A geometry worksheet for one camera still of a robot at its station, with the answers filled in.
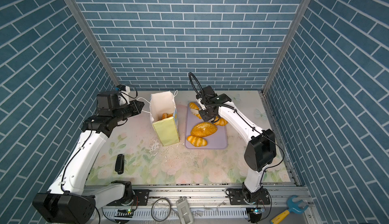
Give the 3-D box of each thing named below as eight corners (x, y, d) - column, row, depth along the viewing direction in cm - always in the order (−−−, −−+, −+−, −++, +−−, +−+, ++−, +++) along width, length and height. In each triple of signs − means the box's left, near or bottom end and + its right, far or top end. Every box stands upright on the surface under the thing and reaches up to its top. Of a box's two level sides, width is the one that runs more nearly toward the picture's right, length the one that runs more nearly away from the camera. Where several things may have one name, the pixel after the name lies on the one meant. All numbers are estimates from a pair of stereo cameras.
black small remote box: (117, 175, 83) (114, 172, 79) (119, 157, 89) (116, 155, 86) (123, 173, 83) (120, 171, 80) (124, 156, 89) (122, 153, 86)
